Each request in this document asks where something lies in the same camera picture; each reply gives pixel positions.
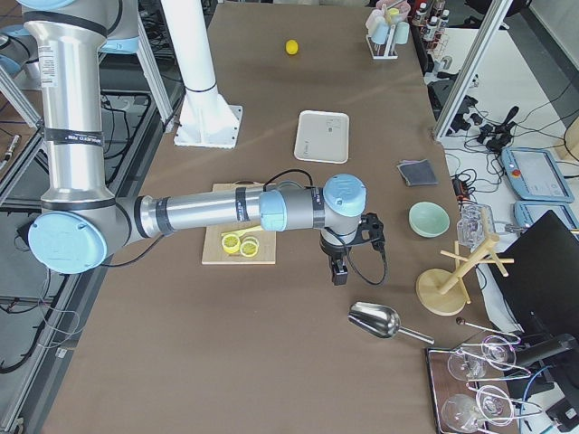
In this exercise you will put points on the wine glass lower left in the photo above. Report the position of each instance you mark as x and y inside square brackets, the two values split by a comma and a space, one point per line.
[461, 414]

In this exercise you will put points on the white pedestal base plate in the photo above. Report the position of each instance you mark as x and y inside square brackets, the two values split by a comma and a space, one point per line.
[206, 120]

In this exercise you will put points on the lemon slice right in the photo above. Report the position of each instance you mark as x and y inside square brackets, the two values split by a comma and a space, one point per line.
[249, 250]

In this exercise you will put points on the cream rectangular tray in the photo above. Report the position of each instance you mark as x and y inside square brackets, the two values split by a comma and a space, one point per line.
[322, 137]

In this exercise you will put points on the light blue plastic cup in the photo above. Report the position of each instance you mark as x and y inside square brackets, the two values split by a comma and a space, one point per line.
[380, 32]

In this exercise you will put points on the wine glass upper left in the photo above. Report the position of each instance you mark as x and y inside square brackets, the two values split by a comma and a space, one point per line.
[466, 367]

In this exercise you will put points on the wine glass lower right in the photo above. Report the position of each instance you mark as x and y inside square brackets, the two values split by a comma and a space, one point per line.
[494, 405]

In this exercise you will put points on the lemon slice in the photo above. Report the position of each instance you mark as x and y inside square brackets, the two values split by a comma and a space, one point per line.
[230, 244]
[250, 239]
[249, 250]

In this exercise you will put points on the grey folded cloth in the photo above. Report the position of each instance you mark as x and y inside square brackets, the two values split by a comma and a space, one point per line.
[417, 172]

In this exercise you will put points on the wine glass upper right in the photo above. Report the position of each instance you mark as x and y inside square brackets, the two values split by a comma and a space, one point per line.
[498, 352]

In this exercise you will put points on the green plastic cup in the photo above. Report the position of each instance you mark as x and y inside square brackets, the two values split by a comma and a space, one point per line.
[401, 33]

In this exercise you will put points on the pink plastic cup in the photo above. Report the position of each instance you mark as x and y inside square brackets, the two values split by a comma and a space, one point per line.
[376, 13]

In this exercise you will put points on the wooden mug tree stand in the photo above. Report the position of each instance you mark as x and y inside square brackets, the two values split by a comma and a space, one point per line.
[443, 292]

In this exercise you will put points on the white wire cup rack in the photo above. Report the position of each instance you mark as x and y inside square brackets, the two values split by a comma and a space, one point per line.
[382, 52]

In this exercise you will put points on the blue teach pendant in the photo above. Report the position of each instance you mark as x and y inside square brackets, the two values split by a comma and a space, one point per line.
[534, 175]
[528, 212]

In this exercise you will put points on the blue teach pendant upper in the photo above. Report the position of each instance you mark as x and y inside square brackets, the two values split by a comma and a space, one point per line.
[534, 175]

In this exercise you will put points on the yellow plastic cup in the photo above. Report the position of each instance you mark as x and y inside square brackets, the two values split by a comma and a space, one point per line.
[392, 16]

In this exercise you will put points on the blue teach pendant lower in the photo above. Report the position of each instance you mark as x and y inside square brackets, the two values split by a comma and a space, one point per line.
[528, 212]

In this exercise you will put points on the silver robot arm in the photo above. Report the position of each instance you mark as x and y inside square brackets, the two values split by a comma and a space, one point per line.
[82, 222]
[19, 57]

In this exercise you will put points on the aluminium frame post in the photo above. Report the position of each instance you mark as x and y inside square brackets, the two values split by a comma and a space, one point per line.
[490, 25]

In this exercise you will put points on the bottle rack with bottles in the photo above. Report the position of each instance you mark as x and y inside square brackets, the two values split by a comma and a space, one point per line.
[429, 22]

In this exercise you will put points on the lemon slice left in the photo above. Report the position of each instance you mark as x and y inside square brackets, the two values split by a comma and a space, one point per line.
[230, 244]

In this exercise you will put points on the bamboo cutting board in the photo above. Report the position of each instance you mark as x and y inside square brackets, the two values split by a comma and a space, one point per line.
[213, 253]

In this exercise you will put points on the clear glass mug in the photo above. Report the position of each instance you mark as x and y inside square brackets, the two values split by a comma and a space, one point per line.
[474, 223]

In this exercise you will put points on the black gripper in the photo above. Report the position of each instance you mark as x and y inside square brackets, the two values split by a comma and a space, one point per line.
[333, 250]

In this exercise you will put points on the wire wine glass rack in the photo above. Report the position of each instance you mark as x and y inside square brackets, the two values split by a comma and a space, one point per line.
[468, 386]

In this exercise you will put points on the lemon slice behind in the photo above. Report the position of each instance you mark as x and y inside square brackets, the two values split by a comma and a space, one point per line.
[250, 239]

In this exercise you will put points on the mint green bowl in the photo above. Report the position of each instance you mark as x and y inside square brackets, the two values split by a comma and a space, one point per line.
[428, 220]

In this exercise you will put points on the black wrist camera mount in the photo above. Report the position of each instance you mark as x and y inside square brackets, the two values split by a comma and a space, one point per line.
[371, 230]

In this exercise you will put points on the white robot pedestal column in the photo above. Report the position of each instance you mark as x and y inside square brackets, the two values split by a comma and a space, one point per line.
[186, 25]

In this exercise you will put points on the yellow plastic knife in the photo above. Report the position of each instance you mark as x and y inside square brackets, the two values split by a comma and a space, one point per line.
[240, 232]

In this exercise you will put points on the steel ice scoop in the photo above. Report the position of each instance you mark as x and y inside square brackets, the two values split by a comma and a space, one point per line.
[382, 321]

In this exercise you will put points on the yellow whole lemon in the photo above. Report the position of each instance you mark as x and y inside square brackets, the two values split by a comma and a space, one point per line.
[291, 47]

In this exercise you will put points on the black monitor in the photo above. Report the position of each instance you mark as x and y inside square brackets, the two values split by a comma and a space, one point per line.
[541, 288]

